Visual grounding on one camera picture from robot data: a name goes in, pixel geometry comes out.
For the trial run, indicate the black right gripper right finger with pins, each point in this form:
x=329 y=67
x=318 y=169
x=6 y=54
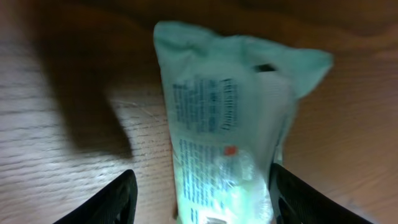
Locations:
x=296 y=202

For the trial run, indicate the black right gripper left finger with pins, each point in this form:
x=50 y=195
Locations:
x=115 y=203

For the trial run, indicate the mint green wipes pack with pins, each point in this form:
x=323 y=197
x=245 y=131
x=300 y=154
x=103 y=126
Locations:
x=230 y=102

